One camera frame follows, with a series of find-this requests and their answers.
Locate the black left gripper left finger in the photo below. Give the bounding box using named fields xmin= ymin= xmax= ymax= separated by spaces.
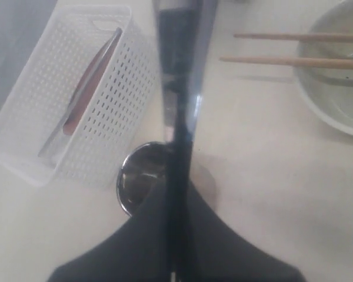
xmin=48 ymin=184 xmax=171 ymax=282

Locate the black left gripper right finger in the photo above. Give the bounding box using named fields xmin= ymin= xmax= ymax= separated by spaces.
xmin=183 ymin=184 xmax=305 ymax=281

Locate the white ceramic bowl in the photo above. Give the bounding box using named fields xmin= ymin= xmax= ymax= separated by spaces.
xmin=294 ymin=1 xmax=353 ymax=136

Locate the brown wooden chopstick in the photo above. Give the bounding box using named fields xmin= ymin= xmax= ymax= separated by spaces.
xmin=233 ymin=33 xmax=353 ymax=43
xmin=219 ymin=56 xmax=353 ymax=70

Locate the silver metal table knife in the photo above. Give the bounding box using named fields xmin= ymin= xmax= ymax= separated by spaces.
xmin=38 ymin=28 xmax=122 ymax=157

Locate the brown round plate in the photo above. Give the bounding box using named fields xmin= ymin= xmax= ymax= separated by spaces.
xmin=62 ymin=28 xmax=122 ymax=136

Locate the white perforated plastic basket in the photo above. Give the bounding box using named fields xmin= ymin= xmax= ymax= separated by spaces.
xmin=0 ymin=5 xmax=158 ymax=188

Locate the silver metal fork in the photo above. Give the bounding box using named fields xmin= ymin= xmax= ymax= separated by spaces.
xmin=153 ymin=1 xmax=218 ymax=281

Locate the stainless steel cup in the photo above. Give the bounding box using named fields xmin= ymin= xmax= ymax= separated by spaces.
xmin=116 ymin=141 xmax=166 ymax=216

